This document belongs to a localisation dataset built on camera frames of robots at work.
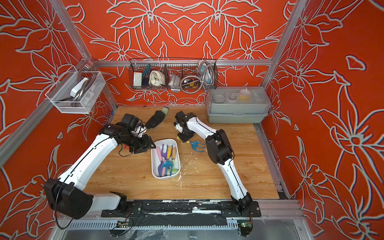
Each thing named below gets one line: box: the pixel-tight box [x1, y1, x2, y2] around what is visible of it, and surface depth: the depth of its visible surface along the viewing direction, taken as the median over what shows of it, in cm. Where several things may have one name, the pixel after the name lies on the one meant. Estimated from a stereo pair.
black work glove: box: [146, 106, 170, 130], surface depth 116 cm
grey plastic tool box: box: [207, 86, 271, 124], surface depth 102 cm
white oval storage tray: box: [151, 138, 181, 179], surface depth 91 cm
